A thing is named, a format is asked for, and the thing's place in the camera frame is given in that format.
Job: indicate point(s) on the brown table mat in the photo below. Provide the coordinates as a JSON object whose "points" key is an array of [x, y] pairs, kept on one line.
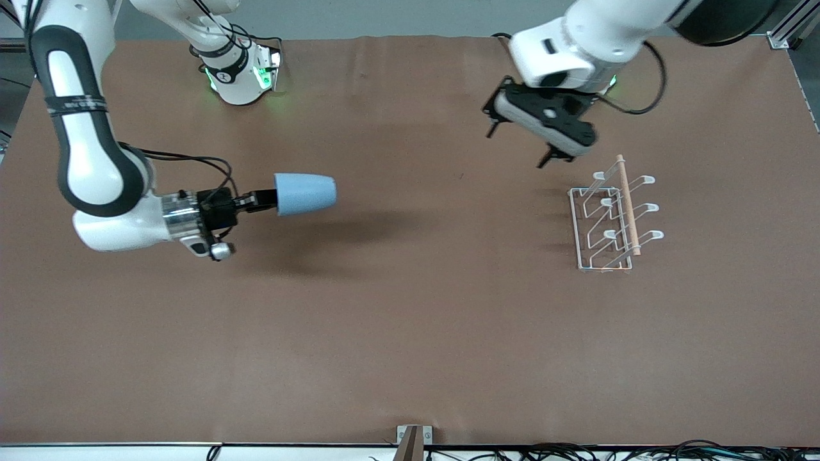
{"points": [[410, 320]]}

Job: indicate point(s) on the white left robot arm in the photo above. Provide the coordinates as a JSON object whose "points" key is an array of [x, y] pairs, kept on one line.
{"points": [[576, 38]]}

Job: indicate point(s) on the grey metal mounting bracket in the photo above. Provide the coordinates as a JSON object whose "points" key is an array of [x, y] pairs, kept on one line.
{"points": [[402, 434]]}

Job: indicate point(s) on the brown upright post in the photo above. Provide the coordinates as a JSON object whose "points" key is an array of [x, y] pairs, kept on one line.
{"points": [[410, 448]]}

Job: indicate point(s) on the blue plastic cup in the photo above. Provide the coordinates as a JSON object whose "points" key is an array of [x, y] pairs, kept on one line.
{"points": [[307, 194]]}

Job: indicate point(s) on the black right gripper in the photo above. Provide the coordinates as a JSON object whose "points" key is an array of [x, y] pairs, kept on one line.
{"points": [[216, 209]]}

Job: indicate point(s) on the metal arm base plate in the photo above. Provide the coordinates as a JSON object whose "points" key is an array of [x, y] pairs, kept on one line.
{"points": [[274, 64]]}

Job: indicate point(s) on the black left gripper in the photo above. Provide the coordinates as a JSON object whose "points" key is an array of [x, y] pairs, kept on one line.
{"points": [[546, 157]]}

